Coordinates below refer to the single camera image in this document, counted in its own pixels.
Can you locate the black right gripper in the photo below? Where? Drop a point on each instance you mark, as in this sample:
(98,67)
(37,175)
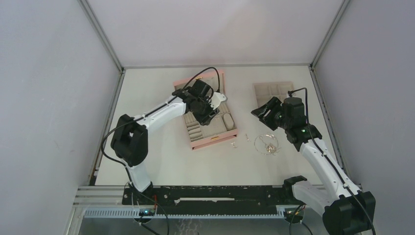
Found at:
(274,105)

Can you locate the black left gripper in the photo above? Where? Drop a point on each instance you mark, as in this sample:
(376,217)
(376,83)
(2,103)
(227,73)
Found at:
(205,120)

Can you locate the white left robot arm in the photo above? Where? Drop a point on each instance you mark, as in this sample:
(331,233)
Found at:
(131,136)

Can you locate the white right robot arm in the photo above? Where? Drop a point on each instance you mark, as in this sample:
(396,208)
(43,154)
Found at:
(345,209)

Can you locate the beige divided tray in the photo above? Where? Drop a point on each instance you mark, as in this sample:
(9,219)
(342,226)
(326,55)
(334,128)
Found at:
(265,91)

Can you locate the beige oval watch pillow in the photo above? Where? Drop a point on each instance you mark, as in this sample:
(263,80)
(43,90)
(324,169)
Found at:
(228,121)

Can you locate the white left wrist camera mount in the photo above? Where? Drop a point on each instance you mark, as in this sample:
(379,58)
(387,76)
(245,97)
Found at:
(217,99)

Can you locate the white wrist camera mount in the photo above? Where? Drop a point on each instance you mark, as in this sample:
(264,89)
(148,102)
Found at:
(289,94)
(217,99)

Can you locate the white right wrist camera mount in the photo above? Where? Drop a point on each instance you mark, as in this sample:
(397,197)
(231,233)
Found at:
(289,94)

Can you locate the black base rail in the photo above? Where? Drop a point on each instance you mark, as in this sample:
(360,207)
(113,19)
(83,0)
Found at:
(168,195)

